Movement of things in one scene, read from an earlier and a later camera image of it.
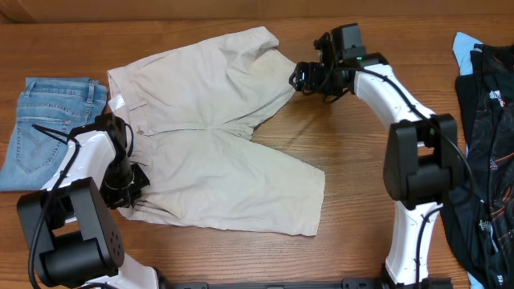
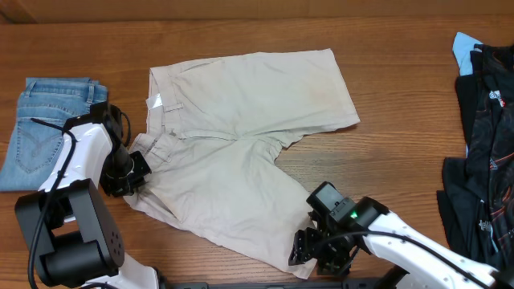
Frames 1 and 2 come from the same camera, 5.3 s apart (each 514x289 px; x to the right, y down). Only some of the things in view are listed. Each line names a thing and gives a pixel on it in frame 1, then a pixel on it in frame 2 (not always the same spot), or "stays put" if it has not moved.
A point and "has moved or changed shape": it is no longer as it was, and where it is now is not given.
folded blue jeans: (49, 108) stays put
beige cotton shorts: (193, 110) has moved or changed shape
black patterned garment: (479, 223) stays put
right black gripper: (312, 87) → (310, 249)
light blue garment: (463, 45) stays put
